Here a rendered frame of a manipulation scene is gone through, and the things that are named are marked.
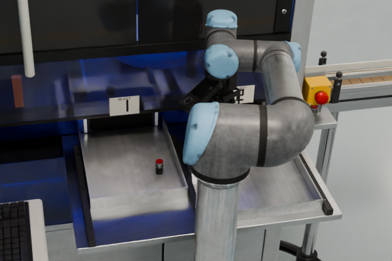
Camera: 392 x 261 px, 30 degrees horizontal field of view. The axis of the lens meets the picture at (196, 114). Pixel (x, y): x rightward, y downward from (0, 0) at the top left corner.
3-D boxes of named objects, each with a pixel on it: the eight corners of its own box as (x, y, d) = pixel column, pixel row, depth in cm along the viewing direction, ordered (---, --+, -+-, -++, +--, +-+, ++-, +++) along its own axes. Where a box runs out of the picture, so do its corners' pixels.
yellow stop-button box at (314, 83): (298, 93, 227) (301, 73, 223) (320, 91, 229) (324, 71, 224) (307, 106, 221) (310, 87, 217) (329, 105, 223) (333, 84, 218)
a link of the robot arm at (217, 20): (205, 21, 172) (206, 6, 180) (203, 62, 179) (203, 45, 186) (238, 23, 173) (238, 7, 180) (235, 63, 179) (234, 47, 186)
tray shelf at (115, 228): (61, 141, 218) (60, 136, 217) (283, 118, 233) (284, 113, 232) (77, 254, 180) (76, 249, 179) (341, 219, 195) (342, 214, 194)
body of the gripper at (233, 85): (240, 109, 192) (243, 69, 185) (214, 120, 187) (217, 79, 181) (221, 97, 197) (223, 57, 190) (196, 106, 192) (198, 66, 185)
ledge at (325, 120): (283, 107, 238) (284, 102, 237) (321, 103, 241) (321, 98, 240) (298, 131, 227) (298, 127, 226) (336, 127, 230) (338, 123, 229)
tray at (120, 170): (77, 134, 218) (77, 124, 216) (163, 125, 224) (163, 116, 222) (90, 209, 191) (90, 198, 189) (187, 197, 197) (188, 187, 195)
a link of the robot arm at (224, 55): (255, 52, 164) (252, 30, 174) (205, 50, 164) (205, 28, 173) (252, 83, 169) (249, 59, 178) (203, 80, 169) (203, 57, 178)
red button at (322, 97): (311, 99, 221) (313, 88, 219) (324, 98, 222) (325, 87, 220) (316, 106, 218) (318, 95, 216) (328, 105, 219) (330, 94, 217)
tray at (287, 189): (198, 144, 216) (198, 134, 214) (281, 136, 222) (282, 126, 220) (227, 221, 189) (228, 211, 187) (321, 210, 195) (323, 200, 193)
